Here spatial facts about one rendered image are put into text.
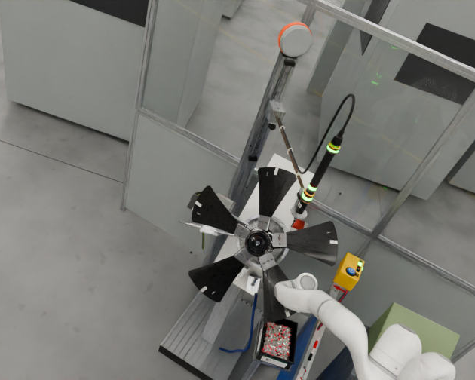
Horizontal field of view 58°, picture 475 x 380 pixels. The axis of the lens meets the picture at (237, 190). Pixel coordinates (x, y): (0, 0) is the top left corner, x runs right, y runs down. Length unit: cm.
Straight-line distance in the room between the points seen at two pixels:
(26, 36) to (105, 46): 69
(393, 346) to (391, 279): 145
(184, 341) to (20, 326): 99
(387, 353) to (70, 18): 331
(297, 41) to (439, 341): 151
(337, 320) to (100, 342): 183
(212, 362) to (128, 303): 69
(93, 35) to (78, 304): 210
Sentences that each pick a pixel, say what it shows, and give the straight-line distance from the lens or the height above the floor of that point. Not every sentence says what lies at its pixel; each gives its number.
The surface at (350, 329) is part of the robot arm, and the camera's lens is 140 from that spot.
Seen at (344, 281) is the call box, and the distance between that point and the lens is 228.
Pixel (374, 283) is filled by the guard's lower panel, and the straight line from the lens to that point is 291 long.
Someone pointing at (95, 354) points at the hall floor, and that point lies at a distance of 289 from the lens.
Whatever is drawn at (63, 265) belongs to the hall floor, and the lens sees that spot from 323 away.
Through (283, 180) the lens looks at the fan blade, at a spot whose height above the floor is 144.
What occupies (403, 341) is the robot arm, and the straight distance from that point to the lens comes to 144.
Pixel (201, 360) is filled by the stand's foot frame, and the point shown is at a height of 8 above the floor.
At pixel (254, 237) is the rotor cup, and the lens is 193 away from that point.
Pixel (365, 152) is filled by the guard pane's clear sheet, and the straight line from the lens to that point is 241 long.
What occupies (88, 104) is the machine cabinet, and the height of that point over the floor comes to 31.
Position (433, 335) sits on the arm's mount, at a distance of 222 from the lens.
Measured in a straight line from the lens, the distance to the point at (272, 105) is 219.
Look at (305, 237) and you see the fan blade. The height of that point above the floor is 127.
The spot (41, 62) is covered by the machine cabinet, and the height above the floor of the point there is 56.
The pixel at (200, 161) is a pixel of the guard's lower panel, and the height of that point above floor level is 85.
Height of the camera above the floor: 260
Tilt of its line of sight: 40 degrees down
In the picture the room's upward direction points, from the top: 21 degrees clockwise
